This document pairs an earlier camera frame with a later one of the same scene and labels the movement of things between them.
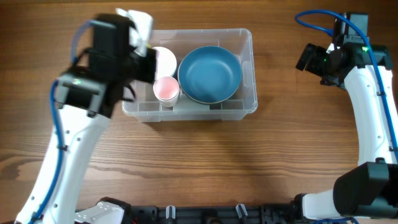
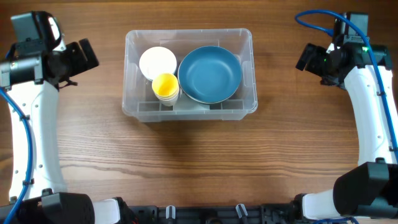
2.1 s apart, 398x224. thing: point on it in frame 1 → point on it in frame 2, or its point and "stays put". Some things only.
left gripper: [149, 73] → [84, 61]
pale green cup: [168, 103] stays put
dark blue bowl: [209, 74] stays put
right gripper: [310, 62] stays put
